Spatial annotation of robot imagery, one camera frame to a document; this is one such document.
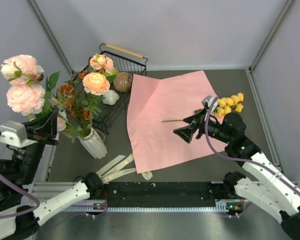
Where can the aluminium front rail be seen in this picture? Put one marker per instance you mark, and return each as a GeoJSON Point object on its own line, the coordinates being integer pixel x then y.
{"type": "Point", "coordinates": [165, 187]}

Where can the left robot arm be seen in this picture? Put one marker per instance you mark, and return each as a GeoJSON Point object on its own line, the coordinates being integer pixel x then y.
{"type": "Point", "coordinates": [21, 213]}

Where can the beige ribbon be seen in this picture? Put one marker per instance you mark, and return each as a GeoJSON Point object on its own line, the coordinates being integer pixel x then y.
{"type": "Point", "coordinates": [116, 168]}

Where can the peach rose stem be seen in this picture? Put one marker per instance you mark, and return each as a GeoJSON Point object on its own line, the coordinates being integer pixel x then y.
{"type": "Point", "coordinates": [94, 82]}

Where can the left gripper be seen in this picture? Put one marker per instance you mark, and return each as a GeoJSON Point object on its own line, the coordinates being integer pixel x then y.
{"type": "Point", "coordinates": [43, 129]}

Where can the frame post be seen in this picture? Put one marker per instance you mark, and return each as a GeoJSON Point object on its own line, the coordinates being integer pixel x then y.
{"type": "Point", "coordinates": [287, 8]}
{"type": "Point", "coordinates": [50, 35]}

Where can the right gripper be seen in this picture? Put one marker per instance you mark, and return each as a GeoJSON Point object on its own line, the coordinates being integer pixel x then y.
{"type": "Point", "coordinates": [196, 122]}

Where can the black wire basket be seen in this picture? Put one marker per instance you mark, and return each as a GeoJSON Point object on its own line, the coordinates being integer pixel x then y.
{"type": "Point", "coordinates": [124, 61]}

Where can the brown dried rose bunch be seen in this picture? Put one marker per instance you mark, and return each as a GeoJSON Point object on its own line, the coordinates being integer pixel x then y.
{"type": "Point", "coordinates": [78, 108]}

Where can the white flower-shaped cup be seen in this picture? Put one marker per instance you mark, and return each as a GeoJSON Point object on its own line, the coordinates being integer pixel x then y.
{"type": "Point", "coordinates": [110, 97]}

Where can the yellow flower bunch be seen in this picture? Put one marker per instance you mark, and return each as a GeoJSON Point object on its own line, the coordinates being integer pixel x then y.
{"type": "Point", "coordinates": [225, 106]}

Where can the left frame post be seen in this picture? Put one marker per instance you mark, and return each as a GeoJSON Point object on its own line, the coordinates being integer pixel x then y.
{"type": "Point", "coordinates": [50, 35]}

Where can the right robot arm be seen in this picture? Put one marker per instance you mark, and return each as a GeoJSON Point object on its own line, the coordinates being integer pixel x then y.
{"type": "Point", "coordinates": [275, 193]}

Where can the pink wrapping paper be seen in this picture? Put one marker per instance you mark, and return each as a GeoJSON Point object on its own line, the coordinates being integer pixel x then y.
{"type": "Point", "coordinates": [156, 108]}

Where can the pink flower bunch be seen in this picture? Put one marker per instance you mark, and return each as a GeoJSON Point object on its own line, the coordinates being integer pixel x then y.
{"type": "Point", "coordinates": [30, 93]}

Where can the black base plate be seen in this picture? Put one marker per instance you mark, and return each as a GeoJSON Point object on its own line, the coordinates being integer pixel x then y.
{"type": "Point", "coordinates": [160, 193]}

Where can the green plastic cup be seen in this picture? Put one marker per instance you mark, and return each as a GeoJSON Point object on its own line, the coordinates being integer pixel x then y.
{"type": "Point", "coordinates": [111, 76]}

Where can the right frame post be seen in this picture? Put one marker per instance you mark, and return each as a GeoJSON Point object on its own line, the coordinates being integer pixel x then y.
{"type": "Point", "coordinates": [287, 8]}

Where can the white ribbed ceramic vase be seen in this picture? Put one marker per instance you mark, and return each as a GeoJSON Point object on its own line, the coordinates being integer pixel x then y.
{"type": "Point", "coordinates": [94, 143]}

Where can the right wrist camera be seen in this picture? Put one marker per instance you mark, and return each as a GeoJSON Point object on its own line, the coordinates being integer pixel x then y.
{"type": "Point", "coordinates": [209, 103]}

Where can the brown ceramic cup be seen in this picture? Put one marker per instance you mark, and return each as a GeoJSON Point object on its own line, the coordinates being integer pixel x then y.
{"type": "Point", "coordinates": [123, 82]}

